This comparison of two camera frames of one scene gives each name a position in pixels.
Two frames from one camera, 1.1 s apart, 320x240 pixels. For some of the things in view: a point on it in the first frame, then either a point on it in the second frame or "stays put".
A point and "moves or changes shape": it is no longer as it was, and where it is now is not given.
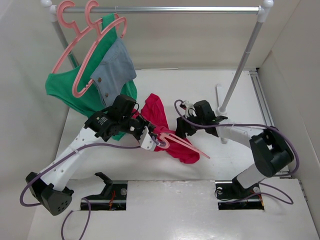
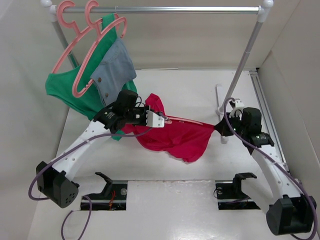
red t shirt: x=177 y=149 moves or changes shape
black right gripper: x=182 y=127 -> x=235 y=117
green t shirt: x=74 y=87 stays put
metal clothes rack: x=262 y=12 stays put
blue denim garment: x=115 y=67 stays put
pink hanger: x=182 y=140 -> x=169 y=121
